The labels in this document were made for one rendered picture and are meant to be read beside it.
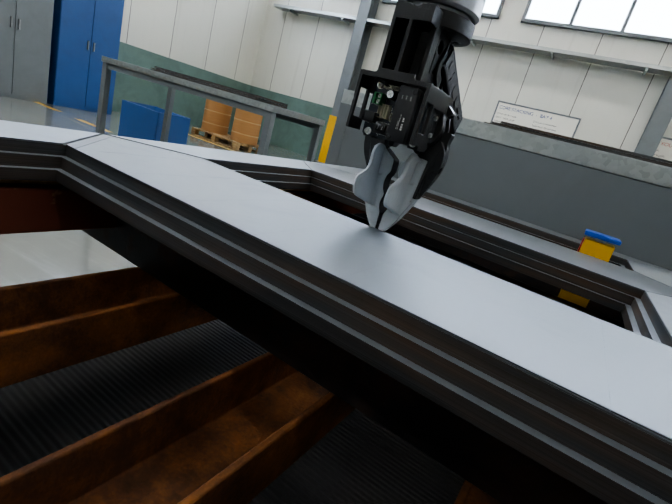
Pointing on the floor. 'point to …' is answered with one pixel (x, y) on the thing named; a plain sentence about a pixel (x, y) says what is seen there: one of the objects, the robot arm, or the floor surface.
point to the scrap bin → (151, 123)
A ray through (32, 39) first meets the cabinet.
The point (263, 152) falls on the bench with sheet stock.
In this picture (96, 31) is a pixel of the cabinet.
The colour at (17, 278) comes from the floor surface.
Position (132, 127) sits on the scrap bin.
